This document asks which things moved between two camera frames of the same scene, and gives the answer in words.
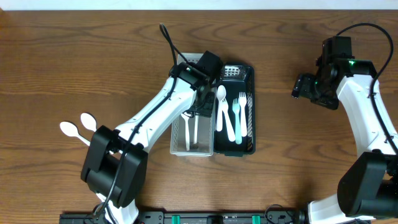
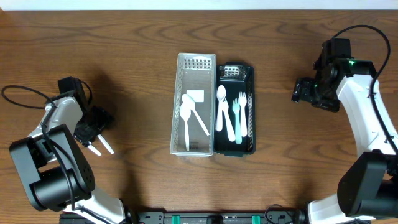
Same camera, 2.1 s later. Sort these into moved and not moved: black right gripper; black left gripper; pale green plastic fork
Moved: black left gripper
Not moved: black right gripper; pale green plastic fork
